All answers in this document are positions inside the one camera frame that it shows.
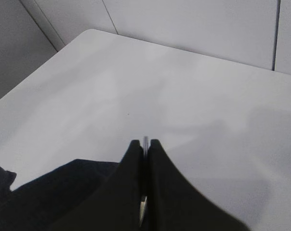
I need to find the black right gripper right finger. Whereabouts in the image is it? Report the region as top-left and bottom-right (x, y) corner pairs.
(146, 139), (249, 231)

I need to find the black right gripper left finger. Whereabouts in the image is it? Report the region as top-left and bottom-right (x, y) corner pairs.
(49, 140), (143, 231)

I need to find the dark navy lunch bag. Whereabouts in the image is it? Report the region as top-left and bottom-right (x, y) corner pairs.
(0, 159), (118, 231)

